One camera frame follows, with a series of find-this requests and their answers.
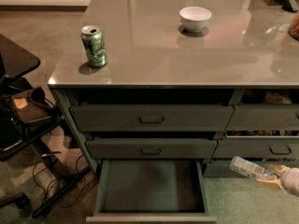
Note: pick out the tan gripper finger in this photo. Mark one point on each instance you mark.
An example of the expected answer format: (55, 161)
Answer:
(277, 169)
(271, 182)

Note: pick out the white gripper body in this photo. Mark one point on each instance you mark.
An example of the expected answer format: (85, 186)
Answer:
(291, 180)

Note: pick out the blue plastic bottle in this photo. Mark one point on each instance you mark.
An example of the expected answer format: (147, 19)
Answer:
(248, 169)

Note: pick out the bottom right grey drawer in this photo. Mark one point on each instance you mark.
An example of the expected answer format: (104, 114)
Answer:
(222, 169)

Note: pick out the grey drawer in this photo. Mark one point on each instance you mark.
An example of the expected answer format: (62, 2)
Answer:
(264, 118)
(151, 118)
(151, 148)
(222, 169)
(268, 148)

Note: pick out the middle right grey drawer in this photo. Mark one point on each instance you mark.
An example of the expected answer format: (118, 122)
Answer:
(268, 148)

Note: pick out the top right grey drawer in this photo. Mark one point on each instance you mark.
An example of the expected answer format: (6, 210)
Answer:
(264, 118)

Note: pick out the brown object at counter edge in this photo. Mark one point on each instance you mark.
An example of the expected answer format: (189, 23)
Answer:
(294, 27)

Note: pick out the open bottom left drawer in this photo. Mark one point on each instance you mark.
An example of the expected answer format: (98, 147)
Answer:
(151, 192)

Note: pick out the middle left grey drawer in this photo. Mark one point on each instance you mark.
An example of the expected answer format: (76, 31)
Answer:
(151, 148)

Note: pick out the top left grey drawer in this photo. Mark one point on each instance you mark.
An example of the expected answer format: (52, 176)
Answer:
(151, 118)

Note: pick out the white ceramic bowl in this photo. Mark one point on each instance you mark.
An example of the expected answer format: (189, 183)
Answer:
(194, 19)

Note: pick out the green soda can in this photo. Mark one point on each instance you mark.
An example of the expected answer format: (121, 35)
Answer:
(94, 44)

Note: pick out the brown box with label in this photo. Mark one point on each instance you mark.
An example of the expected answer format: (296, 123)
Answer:
(31, 107)

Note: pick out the black side table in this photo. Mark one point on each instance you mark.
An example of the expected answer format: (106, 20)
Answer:
(16, 61)

